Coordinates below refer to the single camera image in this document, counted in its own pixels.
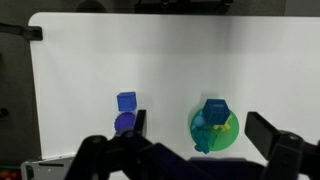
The purple ball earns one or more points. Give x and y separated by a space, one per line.
124 121

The black pole with clamp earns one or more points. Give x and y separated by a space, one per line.
23 31

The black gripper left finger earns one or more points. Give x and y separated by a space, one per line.
140 121

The green bowl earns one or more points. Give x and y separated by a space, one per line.
230 136

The dark round object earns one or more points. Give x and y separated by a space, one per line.
90 6

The dark blue block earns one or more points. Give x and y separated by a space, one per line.
216 111

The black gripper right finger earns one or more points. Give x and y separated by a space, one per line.
263 133

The yellow star toy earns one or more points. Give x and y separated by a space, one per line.
222 126

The teal toy piece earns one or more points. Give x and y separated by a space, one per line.
202 138

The black device bar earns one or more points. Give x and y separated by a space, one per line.
183 5

